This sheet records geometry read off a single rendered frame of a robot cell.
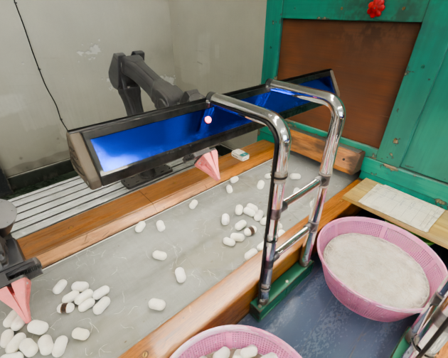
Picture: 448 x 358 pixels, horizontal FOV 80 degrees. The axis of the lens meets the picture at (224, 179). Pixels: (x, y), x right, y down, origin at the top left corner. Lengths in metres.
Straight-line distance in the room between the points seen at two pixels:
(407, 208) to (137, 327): 0.73
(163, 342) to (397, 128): 0.79
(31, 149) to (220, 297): 2.27
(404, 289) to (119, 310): 0.59
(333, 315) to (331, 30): 0.78
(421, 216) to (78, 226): 0.89
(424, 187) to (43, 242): 1.02
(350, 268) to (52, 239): 0.71
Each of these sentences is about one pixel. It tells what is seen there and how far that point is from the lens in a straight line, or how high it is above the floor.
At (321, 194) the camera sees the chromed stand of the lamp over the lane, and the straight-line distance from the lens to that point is 0.57.
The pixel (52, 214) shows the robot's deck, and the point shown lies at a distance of 1.05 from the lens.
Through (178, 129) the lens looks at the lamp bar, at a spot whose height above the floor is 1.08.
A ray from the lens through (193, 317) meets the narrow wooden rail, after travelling 0.55.
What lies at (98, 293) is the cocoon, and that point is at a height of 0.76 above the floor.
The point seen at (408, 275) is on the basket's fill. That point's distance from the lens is 0.77.
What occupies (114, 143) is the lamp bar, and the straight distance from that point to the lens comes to 0.39.
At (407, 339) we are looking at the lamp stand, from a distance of 0.68.
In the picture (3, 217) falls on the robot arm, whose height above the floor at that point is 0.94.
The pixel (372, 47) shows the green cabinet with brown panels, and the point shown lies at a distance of 0.93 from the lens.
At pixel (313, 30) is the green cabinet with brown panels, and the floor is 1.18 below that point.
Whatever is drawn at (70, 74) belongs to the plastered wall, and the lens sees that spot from 2.58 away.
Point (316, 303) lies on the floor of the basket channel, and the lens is 0.70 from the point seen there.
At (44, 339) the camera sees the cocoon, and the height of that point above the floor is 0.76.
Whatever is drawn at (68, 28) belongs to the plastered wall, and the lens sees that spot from 2.56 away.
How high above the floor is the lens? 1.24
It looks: 33 degrees down
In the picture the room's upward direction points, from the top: straight up
